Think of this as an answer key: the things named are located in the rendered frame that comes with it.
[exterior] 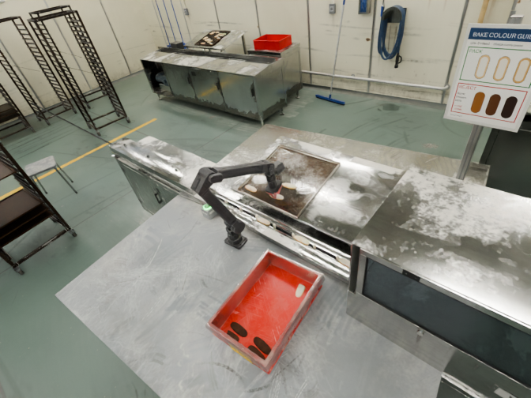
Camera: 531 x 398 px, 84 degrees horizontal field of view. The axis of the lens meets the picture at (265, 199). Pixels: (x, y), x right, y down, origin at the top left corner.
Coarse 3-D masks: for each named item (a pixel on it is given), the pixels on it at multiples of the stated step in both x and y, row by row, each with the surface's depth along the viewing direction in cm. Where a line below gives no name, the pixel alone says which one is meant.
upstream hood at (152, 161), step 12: (120, 144) 273; (132, 144) 270; (132, 156) 252; (144, 156) 249; (156, 156) 246; (144, 168) 245; (156, 168) 232; (168, 168) 229; (180, 168) 227; (192, 168) 224; (168, 180) 223; (180, 180) 214; (192, 180) 212; (192, 192) 206
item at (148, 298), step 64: (128, 256) 179; (192, 256) 172; (256, 256) 165; (128, 320) 146; (192, 320) 141; (320, 320) 132; (192, 384) 120; (256, 384) 117; (320, 384) 114; (384, 384) 111
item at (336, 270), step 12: (120, 156) 268; (204, 204) 203; (240, 216) 185; (252, 228) 176; (264, 228) 174; (276, 240) 166; (288, 240) 165; (300, 252) 157; (312, 252) 156; (312, 264) 154; (324, 264) 150; (336, 264) 149; (336, 276) 146; (348, 276) 142
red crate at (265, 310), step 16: (272, 272) 155; (288, 272) 153; (256, 288) 149; (272, 288) 148; (288, 288) 146; (320, 288) 143; (240, 304) 144; (256, 304) 142; (272, 304) 141; (288, 304) 140; (240, 320) 137; (256, 320) 136; (272, 320) 135; (288, 320) 134; (240, 336) 132; (272, 336) 130; (272, 368) 119
